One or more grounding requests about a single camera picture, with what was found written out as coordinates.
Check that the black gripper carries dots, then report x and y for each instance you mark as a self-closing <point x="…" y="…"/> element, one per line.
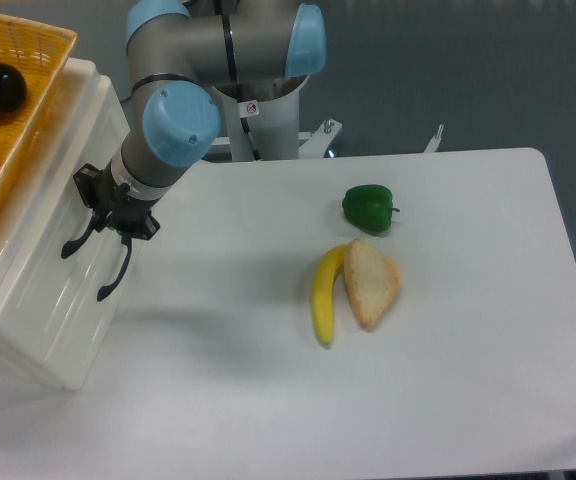
<point x="112" y="206"/>

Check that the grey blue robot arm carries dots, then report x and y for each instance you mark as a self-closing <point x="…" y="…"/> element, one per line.
<point x="174" y="56"/>

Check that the white drawer cabinet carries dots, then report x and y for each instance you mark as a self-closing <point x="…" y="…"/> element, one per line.
<point x="86" y="124"/>

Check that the black round fruit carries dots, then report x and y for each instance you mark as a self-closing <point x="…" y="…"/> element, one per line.
<point x="13" y="88"/>

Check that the orange woven basket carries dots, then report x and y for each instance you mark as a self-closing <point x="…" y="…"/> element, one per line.
<point x="32" y="58"/>

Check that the yellow banana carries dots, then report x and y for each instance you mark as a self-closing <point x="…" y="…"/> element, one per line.
<point x="321" y="294"/>

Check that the green bell pepper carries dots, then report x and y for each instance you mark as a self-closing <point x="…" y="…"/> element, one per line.
<point x="369" y="207"/>

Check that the bread slice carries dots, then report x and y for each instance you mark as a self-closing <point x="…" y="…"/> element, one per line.
<point x="373" y="281"/>

